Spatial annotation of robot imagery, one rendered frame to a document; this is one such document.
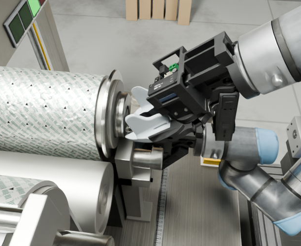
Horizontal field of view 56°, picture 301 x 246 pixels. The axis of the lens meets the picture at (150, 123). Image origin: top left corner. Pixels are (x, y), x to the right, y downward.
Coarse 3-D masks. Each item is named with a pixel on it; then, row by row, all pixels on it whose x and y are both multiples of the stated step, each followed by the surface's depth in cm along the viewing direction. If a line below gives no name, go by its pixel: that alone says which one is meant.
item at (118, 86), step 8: (104, 80) 45; (120, 80) 47; (104, 88) 43; (112, 88) 43; (120, 88) 47; (112, 96) 42; (96, 104) 42; (112, 104) 42; (96, 112) 42; (112, 112) 43; (96, 120) 42; (112, 120) 43; (96, 128) 43; (112, 128) 44; (96, 136) 43; (112, 136) 45; (112, 144) 45
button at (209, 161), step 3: (204, 159) 80; (207, 159) 80; (210, 159) 80; (213, 159) 80; (216, 159) 80; (204, 162) 81; (207, 162) 80; (210, 162) 80; (213, 162) 80; (216, 162) 80; (219, 162) 80
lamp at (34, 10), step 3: (30, 0) 78; (33, 0) 80; (36, 0) 81; (30, 3) 78; (33, 3) 80; (36, 3) 82; (30, 6) 79; (33, 6) 80; (36, 6) 82; (39, 6) 83; (33, 9) 80; (36, 9) 82; (33, 12) 80; (36, 12) 82; (33, 15) 81
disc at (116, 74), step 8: (112, 72) 44; (120, 72) 49; (112, 80) 43; (104, 96) 41; (104, 104) 40; (104, 112) 40; (104, 120) 40; (104, 128) 41; (104, 136) 41; (104, 144) 42; (104, 152) 43; (112, 152) 48
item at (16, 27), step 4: (16, 16) 72; (16, 20) 72; (12, 24) 71; (16, 24) 73; (20, 24) 74; (12, 28) 71; (16, 28) 73; (20, 28) 75; (12, 32) 71; (16, 32) 73; (20, 32) 75; (16, 36) 73; (20, 36) 75; (16, 40) 73
